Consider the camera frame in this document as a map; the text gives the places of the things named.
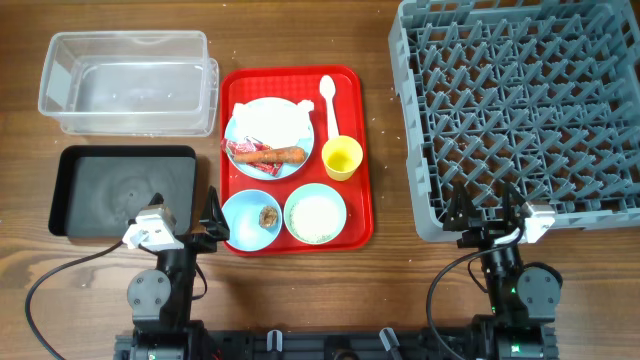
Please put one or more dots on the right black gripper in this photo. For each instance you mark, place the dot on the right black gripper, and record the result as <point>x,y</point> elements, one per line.
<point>483,234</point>

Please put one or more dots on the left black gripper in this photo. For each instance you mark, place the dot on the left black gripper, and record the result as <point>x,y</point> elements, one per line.
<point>214,227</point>

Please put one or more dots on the small light blue bowl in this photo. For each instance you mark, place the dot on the small light blue bowl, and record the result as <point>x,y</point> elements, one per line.
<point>241,212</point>

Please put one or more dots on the red snack wrapper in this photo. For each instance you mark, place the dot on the red snack wrapper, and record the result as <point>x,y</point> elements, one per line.
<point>250,145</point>

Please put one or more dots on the brown food scrap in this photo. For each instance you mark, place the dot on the brown food scrap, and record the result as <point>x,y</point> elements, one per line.
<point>268,217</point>

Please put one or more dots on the orange carrot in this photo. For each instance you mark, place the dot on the orange carrot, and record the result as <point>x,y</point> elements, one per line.
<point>292,155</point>

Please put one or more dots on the white napkin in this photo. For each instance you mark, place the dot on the white napkin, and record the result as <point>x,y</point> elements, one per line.
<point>273,121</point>

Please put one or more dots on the green bowl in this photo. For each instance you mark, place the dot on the green bowl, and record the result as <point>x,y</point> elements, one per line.
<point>315,189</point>

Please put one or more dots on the white rice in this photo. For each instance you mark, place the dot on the white rice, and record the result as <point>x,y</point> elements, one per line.
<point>314,219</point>

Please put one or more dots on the yellow plastic cup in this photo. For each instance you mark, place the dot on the yellow plastic cup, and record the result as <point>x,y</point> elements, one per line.
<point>341,156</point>

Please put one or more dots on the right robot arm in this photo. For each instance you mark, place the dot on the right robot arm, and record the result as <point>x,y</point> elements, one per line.
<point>523,297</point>

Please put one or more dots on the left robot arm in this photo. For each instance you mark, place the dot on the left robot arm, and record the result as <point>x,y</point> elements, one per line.
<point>161,298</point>

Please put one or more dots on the black waste tray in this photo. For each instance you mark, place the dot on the black waste tray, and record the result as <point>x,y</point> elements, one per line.
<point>100,188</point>

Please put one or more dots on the grey dishwasher rack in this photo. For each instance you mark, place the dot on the grey dishwasher rack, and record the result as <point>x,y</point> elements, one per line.
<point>543,95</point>

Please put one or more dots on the clear plastic waste bin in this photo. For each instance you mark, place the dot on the clear plastic waste bin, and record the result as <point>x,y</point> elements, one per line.
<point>130,83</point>

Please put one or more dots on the large light blue plate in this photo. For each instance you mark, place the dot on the large light blue plate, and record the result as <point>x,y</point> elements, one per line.
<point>300,142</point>

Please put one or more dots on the red serving tray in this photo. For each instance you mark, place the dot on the red serving tray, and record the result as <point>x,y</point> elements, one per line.
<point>296,84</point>

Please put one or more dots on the white plastic spoon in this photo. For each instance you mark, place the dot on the white plastic spoon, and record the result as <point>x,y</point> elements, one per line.
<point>327,90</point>

